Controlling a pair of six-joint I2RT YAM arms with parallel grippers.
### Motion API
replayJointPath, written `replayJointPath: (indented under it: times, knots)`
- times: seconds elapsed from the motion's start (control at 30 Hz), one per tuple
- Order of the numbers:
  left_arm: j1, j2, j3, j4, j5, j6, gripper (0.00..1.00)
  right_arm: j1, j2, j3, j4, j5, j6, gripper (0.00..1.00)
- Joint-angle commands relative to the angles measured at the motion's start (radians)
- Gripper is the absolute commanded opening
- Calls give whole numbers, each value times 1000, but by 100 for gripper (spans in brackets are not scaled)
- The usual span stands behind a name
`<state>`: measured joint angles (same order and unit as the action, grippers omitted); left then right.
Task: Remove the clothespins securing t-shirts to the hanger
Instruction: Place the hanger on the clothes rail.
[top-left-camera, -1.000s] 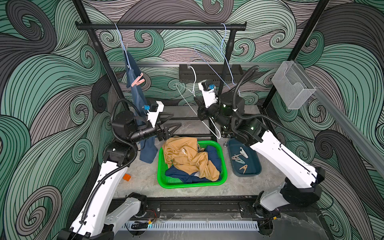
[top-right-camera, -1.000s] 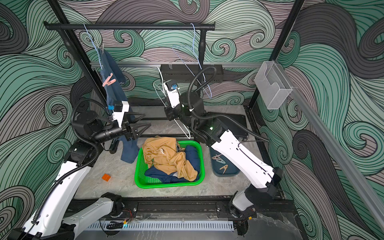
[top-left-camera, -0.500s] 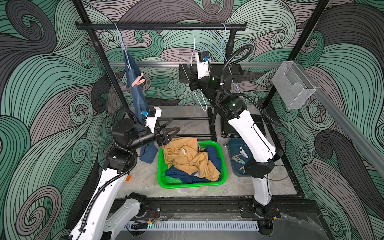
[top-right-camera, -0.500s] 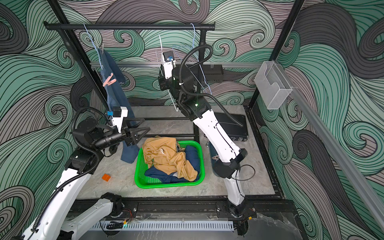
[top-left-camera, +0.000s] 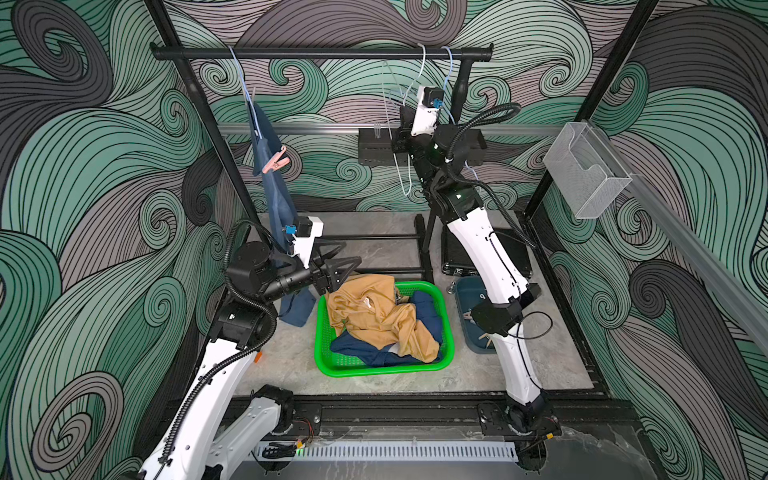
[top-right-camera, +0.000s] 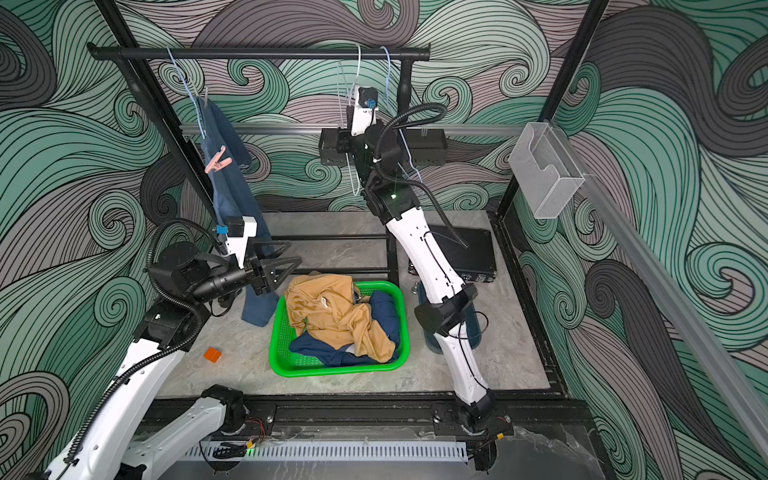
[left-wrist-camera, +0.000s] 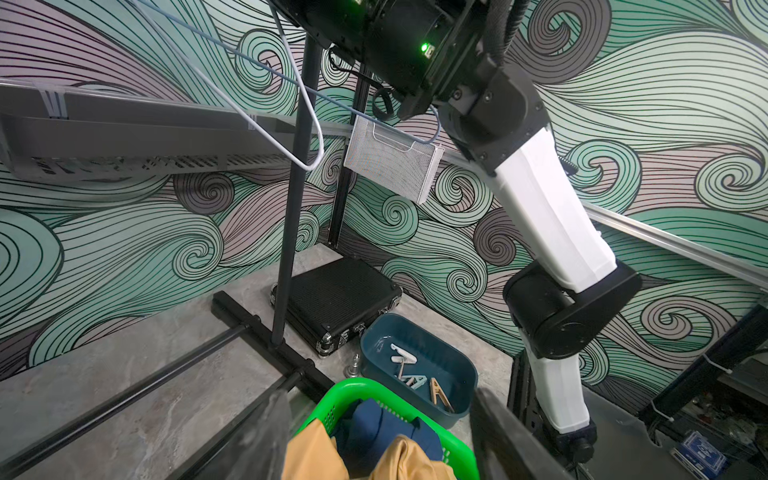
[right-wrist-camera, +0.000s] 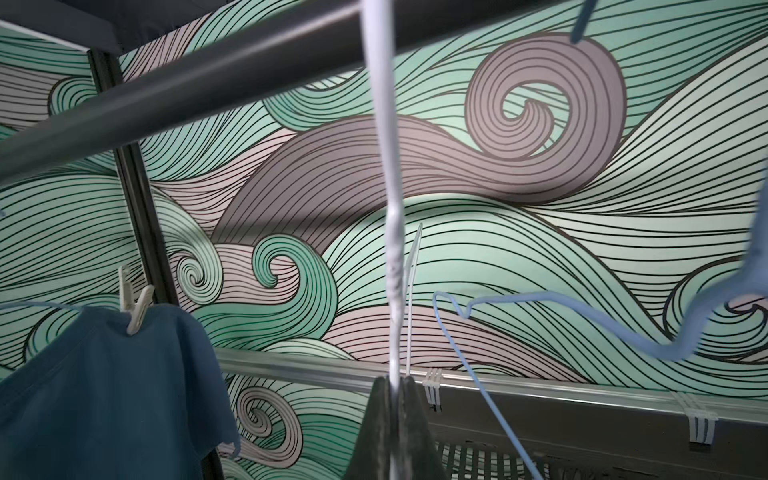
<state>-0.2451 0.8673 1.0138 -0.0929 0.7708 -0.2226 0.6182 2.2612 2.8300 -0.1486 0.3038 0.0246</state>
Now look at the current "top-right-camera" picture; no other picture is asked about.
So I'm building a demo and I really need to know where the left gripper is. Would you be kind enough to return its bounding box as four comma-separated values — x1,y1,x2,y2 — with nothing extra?
187,240,297,309

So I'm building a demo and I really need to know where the light blue wire hanger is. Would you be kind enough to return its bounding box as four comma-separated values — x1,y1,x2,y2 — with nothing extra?
377,45,425,185

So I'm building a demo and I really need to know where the tan cartoon print t-shirt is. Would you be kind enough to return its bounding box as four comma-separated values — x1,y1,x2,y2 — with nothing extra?
284,274,396,363

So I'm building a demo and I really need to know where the slate blue t-shirt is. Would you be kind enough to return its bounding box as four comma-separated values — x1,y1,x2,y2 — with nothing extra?
197,99,283,329

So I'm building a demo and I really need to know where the white wire hanger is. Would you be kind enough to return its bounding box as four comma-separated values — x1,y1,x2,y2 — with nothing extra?
336,60,361,196

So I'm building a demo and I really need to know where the navy Mickey print t-shirt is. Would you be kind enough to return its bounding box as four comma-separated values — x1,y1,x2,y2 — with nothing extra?
286,290,401,368

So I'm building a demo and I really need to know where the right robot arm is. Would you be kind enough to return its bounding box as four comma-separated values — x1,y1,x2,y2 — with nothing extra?
337,99,496,433

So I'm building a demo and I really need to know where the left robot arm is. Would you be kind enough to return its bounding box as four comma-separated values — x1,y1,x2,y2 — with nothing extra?
31,216,302,479

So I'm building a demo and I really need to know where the green plastic basket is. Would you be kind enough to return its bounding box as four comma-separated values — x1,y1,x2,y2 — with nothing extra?
269,280,411,378

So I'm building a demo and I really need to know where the orange small block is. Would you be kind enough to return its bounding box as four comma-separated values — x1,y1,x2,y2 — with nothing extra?
203,347,222,363

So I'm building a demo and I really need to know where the pink clothespin on blue shirt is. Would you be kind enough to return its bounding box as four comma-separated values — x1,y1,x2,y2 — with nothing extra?
205,145,233,174

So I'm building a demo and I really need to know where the black ribbed case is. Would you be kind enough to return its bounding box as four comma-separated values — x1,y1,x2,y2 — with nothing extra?
423,225,497,283

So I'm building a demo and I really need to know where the teal plastic tray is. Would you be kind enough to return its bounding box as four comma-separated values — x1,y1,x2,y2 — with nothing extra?
416,282,488,355

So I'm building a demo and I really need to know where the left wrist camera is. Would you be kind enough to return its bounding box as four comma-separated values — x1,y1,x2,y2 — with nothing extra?
216,216,258,269

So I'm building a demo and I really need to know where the white slotted cable duct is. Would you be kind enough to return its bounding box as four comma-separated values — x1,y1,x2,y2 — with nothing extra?
181,440,469,462

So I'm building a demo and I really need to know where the clear mesh wall bin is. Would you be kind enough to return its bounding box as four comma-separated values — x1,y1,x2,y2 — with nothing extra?
509,122,584,220

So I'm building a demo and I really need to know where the black clothes rack frame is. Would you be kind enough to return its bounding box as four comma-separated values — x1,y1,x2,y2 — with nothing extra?
86,41,432,283

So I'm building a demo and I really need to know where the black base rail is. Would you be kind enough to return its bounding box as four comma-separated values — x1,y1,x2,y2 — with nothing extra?
143,392,601,439

